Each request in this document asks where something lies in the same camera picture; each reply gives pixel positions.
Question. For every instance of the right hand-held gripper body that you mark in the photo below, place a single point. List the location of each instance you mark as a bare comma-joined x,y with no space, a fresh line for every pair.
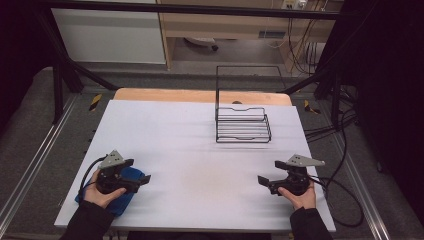
295,181

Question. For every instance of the person's right hand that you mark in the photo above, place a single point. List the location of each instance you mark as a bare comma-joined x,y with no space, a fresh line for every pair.
301,200

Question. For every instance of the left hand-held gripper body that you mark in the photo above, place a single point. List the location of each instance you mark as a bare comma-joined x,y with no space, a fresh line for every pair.
111,173

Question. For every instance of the blue towel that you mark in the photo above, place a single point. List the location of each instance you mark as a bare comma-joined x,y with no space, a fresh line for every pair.
121,205

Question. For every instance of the aluminium floor rail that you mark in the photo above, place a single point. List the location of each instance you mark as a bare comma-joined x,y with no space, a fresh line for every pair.
36,156
363,186

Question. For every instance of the black frame leg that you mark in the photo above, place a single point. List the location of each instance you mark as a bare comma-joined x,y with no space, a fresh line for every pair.
57,86
335,96

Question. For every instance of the white cabinet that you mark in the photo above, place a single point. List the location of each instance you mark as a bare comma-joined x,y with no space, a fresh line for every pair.
106,36

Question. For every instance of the chair base with caster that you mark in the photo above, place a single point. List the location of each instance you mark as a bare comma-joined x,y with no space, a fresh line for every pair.
201,41

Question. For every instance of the white power strip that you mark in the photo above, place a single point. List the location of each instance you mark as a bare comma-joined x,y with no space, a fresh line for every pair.
293,4

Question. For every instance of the black frame crossbar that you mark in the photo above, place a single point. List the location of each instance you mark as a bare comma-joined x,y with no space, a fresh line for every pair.
200,8

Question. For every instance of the white foam board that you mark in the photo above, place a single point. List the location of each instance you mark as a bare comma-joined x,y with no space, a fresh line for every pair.
183,150

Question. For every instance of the person's left hand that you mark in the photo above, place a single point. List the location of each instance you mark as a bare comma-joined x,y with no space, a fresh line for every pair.
100,199

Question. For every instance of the wooden desk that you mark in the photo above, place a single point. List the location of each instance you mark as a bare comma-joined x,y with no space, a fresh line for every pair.
233,26

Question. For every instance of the black curtain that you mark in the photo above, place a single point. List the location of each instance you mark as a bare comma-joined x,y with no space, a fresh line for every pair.
20,50
390,83

